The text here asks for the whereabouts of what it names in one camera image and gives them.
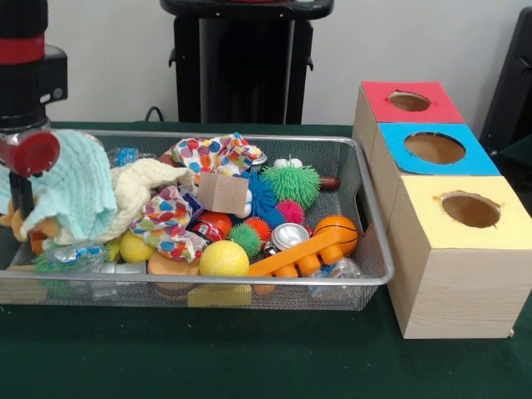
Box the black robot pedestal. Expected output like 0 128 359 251
160 0 336 125

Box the silver mesh bin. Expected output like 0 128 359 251
0 128 395 312

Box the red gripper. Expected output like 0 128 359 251
0 131 62 220

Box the orange plush toy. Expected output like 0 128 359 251
0 199 60 255

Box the polka dot cloth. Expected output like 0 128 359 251
170 132 265 184

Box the beige cardboard block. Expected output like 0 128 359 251
196 170 250 218

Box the mint green cloth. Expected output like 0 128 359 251
0 129 119 239

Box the orange toy block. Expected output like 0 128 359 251
248 231 344 278

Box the green spiky ball toy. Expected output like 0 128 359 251
259 155 322 211

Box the wooden three-hole box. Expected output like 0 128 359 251
352 81 532 341

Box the yellow ball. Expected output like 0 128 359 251
198 239 250 278

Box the pink spiky ball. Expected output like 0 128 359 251
276 199 306 225

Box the cream white cloth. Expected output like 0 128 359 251
56 160 196 246

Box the orange toy basketball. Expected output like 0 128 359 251
313 214 359 254

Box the black upright panel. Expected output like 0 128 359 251
480 6 532 155

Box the dark green side tablecloth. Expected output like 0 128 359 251
496 135 532 171

